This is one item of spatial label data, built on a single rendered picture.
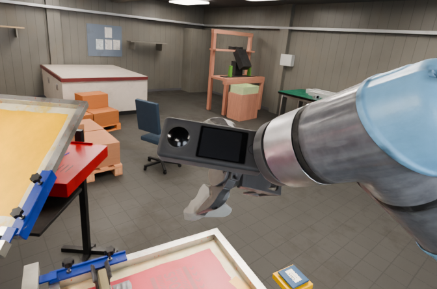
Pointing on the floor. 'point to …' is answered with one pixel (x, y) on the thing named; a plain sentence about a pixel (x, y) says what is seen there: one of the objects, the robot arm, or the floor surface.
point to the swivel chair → (151, 119)
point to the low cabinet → (95, 84)
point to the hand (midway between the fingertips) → (188, 168)
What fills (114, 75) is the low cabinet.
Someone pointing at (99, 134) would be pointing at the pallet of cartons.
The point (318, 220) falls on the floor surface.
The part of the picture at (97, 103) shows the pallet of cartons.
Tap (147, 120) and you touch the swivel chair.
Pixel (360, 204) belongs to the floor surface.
